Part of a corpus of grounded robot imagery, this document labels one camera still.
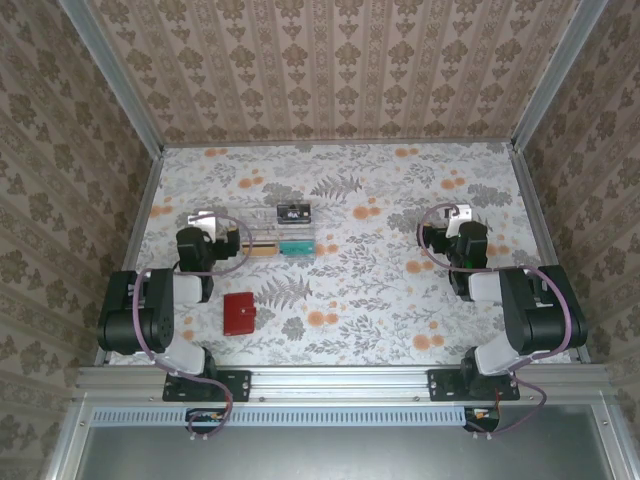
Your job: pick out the floral table covering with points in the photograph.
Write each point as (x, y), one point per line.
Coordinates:
(375, 310)

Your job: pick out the black card with white print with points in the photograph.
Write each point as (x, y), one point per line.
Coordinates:
(295, 214)

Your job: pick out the clear acrylic card organizer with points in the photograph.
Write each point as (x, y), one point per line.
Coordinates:
(260, 225)

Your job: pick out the grey metal panel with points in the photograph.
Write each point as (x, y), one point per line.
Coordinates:
(325, 455)

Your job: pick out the long aluminium mounting rail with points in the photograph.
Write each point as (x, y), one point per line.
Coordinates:
(340, 385)

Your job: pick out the small black controller board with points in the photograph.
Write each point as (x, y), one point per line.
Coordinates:
(205, 420)
(480, 417)

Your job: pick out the thin aluminium wall rail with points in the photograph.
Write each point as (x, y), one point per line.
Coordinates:
(340, 144)

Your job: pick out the red card holder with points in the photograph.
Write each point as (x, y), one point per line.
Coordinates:
(239, 317)

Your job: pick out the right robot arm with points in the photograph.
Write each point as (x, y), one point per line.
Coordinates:
(540, 320)

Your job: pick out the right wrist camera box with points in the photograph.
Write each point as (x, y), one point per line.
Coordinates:
(459, 216)

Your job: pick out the gold credit card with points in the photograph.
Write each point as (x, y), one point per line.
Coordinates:
(260, 250)

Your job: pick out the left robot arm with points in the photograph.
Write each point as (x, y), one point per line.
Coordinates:
(160, 325)

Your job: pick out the aluminium side rail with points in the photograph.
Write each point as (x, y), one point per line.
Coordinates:
(541, 225)
(132, 250)

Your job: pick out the teal credit card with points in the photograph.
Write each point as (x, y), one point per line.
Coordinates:
(297, 249)

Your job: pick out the aluminium frame post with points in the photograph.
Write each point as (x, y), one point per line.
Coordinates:
(118, 80)
(556, 75)

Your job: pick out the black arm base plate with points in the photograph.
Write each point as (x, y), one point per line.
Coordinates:
(240, 385)
(440, 385)

